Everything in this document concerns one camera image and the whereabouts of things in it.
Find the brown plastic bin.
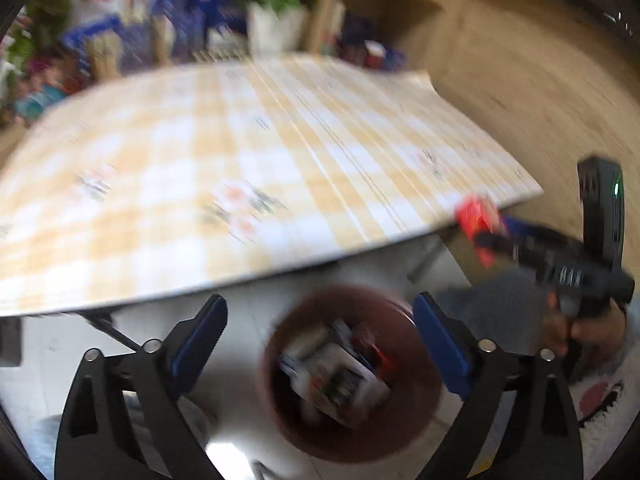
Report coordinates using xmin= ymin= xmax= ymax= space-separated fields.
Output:
xmin=257 ymin=285 xmax=443 ymax=463

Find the yellow plaid floral tablecloth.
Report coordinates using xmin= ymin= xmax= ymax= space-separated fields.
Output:
xmin=0 ymin=56 xmax=545 ymax=318

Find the pink blossom plant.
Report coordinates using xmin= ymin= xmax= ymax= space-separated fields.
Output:
xmin=10 ymin=0 xmax=111 ymax=76

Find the black table leg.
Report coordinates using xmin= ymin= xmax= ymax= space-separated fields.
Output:
xmin=80 ymin=310 xmax=143 ymax=353

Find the blue white carton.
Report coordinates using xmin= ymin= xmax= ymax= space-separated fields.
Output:
xmin=205 ymin=0 xmax=251 ymax=53

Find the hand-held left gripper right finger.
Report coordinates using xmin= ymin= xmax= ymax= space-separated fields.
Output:
xmin=412 ymin=291 xmax=585 ymax=480

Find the flat blue box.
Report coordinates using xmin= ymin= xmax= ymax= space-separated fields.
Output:
xmin=62 ymin=15 xmax=123 ymax=47

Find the person's right hand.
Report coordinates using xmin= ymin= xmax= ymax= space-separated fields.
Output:
xmin=542 ymin=294 xmax=628 ymax=361

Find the person's right forearm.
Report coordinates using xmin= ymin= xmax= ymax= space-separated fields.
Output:
xmin=570 ymin=345 xmax=640 ymax=466

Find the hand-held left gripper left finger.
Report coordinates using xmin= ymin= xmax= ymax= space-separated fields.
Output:
xmin=54 ymin=294 xmax=229 ymax=480

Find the red crushed can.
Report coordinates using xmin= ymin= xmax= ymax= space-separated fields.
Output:
xmin=455 ymin=195 xmax=512 ymax=267

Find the black side table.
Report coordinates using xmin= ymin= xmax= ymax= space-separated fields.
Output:
xmin=467 ymin=0 xmax=640 ymax=48

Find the copper flower basket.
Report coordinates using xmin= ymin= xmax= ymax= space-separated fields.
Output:
xmin=12 ymin=60 xmax=71 ymax=121

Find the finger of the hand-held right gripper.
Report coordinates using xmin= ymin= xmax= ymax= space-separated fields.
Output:
xmin=500 ymin=215 xmax=553 ymax=243
xmin=474 ymin=232 xmax=526 ymax=262

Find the red rose plant white pot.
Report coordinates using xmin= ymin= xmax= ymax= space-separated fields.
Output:
xmin=217 ymin=0 xmax=321 ymax=56

